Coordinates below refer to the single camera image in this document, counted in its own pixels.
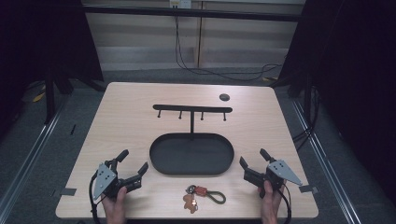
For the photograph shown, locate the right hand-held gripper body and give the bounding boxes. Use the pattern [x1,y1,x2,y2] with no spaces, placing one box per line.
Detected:
[243,159,304,191]

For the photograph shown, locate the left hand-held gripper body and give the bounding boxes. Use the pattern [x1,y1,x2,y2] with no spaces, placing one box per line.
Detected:
[92,159,144,201]

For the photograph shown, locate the black key rack with tray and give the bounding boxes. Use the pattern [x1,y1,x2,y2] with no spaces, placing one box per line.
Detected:
[148,104,235,176]

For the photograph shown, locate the keychain with gingerbread charm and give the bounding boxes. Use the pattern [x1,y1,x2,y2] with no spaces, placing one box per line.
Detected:
[182,184,227,215]

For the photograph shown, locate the person's left hand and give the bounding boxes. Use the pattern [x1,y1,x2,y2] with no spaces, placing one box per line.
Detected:
[101,186,128,224]

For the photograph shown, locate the person's right hand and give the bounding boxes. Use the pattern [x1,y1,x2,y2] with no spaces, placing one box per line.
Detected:
[257,179,286,224]

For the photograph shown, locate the grey tape piece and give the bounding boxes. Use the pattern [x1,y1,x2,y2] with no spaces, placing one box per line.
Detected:
[60,187,78,197]
[299,184,319,194]

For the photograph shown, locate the black stand leg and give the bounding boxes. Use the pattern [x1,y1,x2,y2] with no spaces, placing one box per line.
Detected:
[44,66,57,125]

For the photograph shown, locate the black curtain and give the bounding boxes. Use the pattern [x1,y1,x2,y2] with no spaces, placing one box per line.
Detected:
[0,0,105,138]
[278,0,396,199]

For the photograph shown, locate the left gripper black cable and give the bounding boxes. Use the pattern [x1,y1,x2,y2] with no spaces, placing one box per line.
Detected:
[88,172,103,224]

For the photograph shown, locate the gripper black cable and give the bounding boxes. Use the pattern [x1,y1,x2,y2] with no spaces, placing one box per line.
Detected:
[88,172,103,224]
[277,183,293,224]

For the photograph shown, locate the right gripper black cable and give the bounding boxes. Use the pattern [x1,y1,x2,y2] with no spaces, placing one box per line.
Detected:
[277,183,293,224]

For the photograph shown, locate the black floor cables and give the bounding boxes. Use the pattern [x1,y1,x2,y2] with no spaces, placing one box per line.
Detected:
[292,85,322,152]

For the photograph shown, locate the metal floor rail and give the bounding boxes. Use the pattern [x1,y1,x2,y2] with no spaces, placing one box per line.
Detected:
[290,98,363,224]
[0,101,67,217]

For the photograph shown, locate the black wall cable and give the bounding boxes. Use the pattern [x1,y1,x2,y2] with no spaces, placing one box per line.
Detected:
[174,14,285,83]

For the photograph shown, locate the white wall socket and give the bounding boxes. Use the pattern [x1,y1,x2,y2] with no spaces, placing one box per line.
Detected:
[169,0,192,9]

